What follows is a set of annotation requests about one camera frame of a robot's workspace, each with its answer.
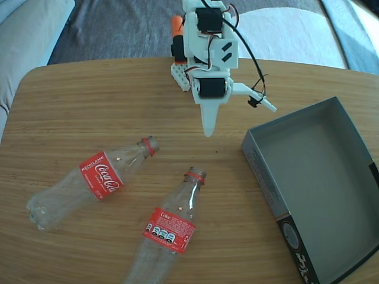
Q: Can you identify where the clear bottle Coke nutrition label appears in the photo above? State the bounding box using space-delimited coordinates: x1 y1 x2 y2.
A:
123 166 208 284

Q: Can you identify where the white cloth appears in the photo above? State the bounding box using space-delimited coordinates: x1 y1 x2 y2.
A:
229 7 347 69

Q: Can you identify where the orange black clamp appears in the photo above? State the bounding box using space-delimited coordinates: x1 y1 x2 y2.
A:
171 14 188 65

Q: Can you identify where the black camera cable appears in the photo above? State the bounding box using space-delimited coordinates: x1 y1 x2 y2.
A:
201 0 269 98

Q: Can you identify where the dark grey rug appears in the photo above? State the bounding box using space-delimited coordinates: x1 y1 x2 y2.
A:
46 0 328 66

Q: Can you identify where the clear bottle Coca-Cola logo label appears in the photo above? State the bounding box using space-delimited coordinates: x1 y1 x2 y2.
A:
25 135 160 231

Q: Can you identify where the grey cardboard box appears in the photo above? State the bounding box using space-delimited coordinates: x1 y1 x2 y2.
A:
240 96 379 284

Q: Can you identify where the flat white camera mount plate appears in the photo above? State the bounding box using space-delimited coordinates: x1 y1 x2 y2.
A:
232 82 278 112

